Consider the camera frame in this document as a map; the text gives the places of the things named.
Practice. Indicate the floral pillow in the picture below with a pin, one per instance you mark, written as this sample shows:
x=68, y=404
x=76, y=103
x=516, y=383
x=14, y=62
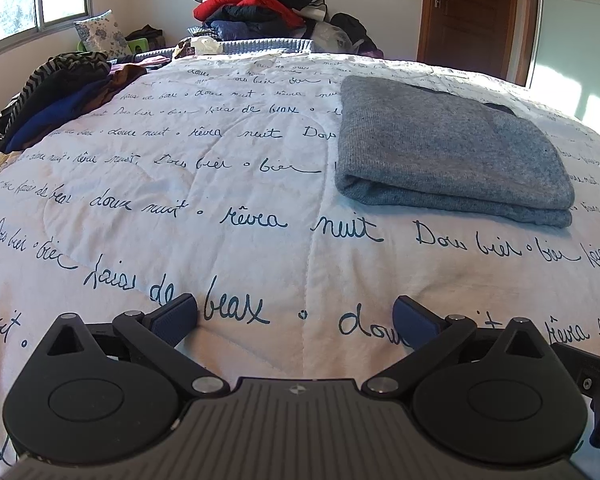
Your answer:
x=102, y=35

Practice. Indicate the brown wooden door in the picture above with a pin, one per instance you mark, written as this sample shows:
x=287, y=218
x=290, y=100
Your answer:
x=470, y=15

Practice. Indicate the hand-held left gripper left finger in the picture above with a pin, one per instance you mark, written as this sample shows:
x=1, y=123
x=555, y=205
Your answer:
x=178, y=316

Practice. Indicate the pale wardrobe with floral trim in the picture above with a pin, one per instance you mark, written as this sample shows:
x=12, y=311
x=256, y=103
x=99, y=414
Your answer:
x=575, y=45

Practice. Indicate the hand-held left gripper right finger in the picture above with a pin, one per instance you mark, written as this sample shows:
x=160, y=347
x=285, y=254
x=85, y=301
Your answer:
x=413, y=321

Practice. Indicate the grey sweater with navy sleeves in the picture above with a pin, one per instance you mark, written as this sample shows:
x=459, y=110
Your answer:
x=440, y=145

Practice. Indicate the white crumpled cloth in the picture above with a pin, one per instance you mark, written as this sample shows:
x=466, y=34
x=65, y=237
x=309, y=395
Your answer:
x=200, y=46

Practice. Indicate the sliding window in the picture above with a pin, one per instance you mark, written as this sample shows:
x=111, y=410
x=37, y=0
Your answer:
x=35, y=0

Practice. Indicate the green plastic chair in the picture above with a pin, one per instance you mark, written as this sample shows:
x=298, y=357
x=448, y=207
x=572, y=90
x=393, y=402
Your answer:
x=139, y=46

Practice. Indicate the clothes pile with red jacket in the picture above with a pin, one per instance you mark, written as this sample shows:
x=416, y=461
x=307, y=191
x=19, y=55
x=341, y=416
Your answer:
x=265, y=5

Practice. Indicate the white script-printed blanket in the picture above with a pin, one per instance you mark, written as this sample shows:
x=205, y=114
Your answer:
x=190, y=200

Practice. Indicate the dark bag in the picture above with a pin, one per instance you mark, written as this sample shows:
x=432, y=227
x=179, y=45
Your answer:
x=149, y=36

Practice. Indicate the clothes pile with striped garment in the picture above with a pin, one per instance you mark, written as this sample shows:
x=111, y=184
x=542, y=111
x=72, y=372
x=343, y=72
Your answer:
x=60, y=95

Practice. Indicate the light blue knitted blanket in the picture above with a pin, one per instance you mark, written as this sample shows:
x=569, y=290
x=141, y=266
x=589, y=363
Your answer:
x=265, y=46

